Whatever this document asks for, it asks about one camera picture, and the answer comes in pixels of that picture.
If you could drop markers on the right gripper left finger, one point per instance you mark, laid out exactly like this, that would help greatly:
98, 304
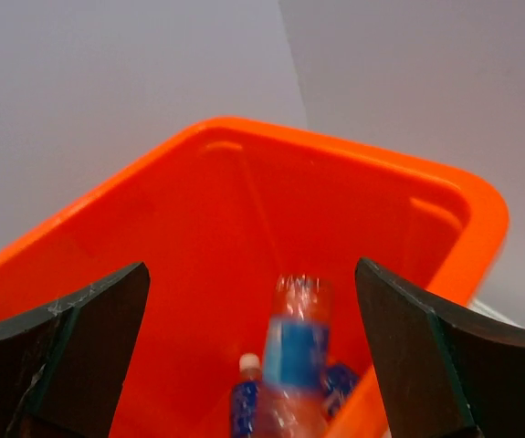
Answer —
63, 364

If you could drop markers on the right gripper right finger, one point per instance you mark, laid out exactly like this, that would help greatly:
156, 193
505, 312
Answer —
443, 370

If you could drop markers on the blue cap clear bottle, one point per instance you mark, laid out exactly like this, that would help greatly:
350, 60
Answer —
290, 395

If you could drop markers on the blue label bottle white cap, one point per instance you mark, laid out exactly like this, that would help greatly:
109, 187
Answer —
243, 396

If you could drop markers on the orange plastic bin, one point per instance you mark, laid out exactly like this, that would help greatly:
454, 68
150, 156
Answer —
218, 213

